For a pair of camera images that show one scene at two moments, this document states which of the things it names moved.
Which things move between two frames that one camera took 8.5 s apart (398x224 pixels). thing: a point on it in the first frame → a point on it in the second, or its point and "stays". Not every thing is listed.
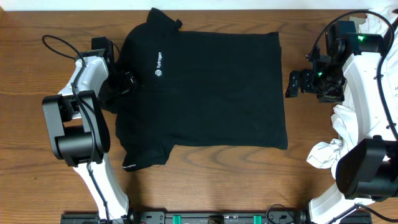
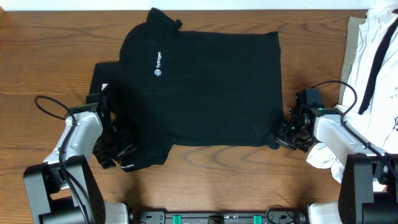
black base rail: [216, 218] stays
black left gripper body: [123, 83] → [117, 143]
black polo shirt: [197, 89] stays
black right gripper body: [326, 83] → [290, 136]
